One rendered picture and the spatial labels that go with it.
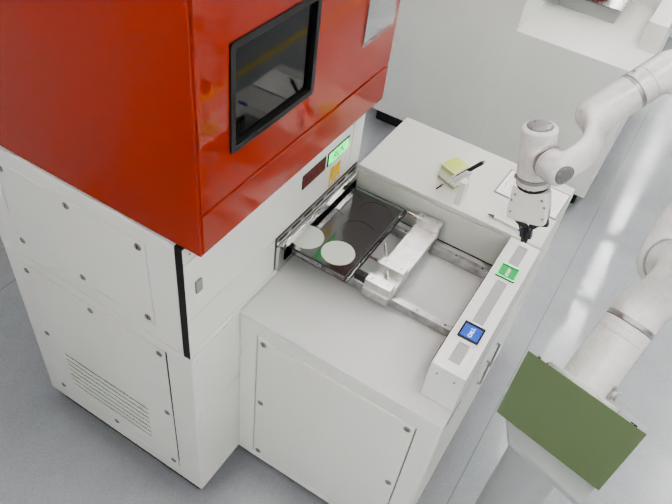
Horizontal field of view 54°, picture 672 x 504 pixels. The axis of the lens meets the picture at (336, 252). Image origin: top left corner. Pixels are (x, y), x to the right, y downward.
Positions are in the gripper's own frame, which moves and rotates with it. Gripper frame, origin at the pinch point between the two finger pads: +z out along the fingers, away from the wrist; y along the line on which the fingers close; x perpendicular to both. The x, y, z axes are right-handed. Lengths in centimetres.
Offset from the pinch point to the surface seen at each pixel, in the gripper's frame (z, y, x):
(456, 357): 15.4, -3.8, -34.9
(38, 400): 81, -153, -70
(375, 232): 12.6, -44.0, -2.6
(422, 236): 17.0, -33.0, 6.9
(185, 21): -74, -40, -66
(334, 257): 12, -48, -19
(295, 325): 20, -48, -41
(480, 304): 14.7, -5.4, -15.5
